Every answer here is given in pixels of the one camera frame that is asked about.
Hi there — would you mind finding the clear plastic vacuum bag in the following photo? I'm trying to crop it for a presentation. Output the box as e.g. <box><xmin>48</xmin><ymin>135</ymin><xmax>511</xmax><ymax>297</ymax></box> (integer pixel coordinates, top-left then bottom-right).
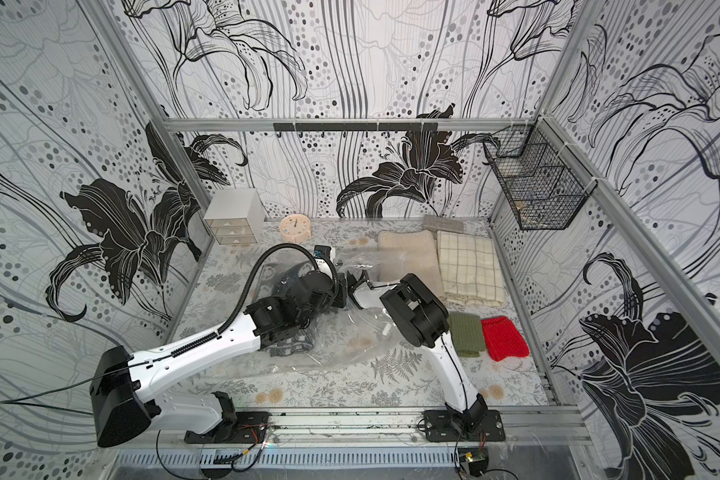
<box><xmin>215</xmin><ymin>245</ymin><xmax>409</xmax><ymax>370</ymax></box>

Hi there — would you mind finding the black white patterned scarf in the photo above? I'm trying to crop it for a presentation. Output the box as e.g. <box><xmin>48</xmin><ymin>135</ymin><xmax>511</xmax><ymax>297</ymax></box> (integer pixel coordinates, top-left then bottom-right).
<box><xmin>268</xmin><ymin>262</ymin><xmax>315</xmax><ymax>357</ymax></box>

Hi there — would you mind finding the beige fluffy scarf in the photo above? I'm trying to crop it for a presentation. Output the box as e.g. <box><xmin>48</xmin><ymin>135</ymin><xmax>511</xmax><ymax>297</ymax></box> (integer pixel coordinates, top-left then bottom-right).
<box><xmin>378</xmin><ymin>231</ymin><xmax>445</xmax><ymax>300</ymax></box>

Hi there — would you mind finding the cream checked cloth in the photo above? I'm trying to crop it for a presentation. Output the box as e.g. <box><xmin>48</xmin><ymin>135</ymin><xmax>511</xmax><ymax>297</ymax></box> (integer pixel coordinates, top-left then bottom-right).
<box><xmin>437</xmin><ymin>231</ymin><xmax>507</xmax><ymax>308</ymax></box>

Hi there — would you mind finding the green knitted cloth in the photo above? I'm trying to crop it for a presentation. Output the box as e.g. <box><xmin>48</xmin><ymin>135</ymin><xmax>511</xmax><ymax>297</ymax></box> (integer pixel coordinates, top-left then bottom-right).
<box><xmin>449</xmin><ymin>312</ymin><xmax>486</xmax><ymax>358</ymax></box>

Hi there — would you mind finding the red knitted cloth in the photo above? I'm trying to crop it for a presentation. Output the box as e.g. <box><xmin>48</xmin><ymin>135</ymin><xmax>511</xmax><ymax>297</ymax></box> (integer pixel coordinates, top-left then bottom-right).
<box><xmin>481</xmin><ymin>316</ymin><xmax>530</xmax><ymax>362</ymax></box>

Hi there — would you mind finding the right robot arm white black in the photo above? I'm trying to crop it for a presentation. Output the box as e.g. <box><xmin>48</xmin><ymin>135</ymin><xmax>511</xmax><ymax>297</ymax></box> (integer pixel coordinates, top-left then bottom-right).
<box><xmin>347</xmin><ymin>271</ymin><xmax>488</xmax><ymax>433</ymax></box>

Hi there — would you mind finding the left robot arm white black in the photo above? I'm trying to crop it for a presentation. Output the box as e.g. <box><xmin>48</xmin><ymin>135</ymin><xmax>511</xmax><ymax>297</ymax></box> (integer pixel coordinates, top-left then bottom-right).
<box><xmin>89</xmin><ymin>271</ymin><xmax>347</xmax><ymax>448</ymax></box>

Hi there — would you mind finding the peach round alarm clock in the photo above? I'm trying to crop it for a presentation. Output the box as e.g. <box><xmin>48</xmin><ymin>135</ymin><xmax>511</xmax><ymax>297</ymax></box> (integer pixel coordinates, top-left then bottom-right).
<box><xmin>279</xmin><ymin>214</ymin><xmax>312</xmax><ymax>244</ymax></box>

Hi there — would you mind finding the grey flat sponge block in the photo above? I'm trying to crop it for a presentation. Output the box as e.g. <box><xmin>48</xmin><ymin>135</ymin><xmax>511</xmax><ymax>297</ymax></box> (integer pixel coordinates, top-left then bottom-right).
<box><xmin>422</xmin><ymin>215</ymin><xmax>465</xmax><ymax>236</ymax></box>

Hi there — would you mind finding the white mini drawer unit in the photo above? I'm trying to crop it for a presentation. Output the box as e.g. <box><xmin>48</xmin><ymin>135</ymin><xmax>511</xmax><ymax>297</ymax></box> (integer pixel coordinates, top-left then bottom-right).
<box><xmin>203</xmin><ymin>188</ymin><xmax>266</xmax><ymax>246</ymax></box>

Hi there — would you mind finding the black coiled cable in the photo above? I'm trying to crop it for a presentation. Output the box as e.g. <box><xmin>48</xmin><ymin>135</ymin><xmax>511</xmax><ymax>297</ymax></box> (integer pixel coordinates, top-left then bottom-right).
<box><xmin>215</xmin><ymin>242</ymin><xmax>340</xmax><ymax>337</ymax></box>

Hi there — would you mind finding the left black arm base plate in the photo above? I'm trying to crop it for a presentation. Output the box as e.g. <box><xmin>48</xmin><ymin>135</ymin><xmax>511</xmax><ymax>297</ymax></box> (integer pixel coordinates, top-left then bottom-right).
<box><xmin>184</xmin><ymin>411</ymin><xmax>271</xmax><ymax>445</ymax></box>

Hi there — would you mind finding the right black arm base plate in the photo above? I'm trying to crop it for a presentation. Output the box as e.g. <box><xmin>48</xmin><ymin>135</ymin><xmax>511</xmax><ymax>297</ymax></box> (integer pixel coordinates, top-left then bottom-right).
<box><xmin>417</xmin><ymin>410</ymin><xmax>506</xmax><ymax>443</ymax></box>

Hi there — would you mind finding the black wall rail strip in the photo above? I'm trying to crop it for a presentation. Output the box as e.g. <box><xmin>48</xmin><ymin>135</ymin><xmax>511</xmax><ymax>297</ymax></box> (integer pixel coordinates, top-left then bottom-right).
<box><xmin>272</xmin><ymin>120</ymin><xmax>440</xmax><ymax>133</ymax></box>

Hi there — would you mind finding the black wire wall basket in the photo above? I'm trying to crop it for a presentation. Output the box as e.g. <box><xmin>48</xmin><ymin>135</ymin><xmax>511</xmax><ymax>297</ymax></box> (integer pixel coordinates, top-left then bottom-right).
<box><xmin>482</xmin><ymin>118</ymin><xmax>591</xmax><ymax>231</ymax></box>

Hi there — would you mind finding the white cable duct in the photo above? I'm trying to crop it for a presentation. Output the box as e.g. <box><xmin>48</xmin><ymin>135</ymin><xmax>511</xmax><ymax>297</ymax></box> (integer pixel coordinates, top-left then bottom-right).
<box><xmin>114</xmin><ymin>447</ymin><xmax>455</xmax><ymax>470</ymax></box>

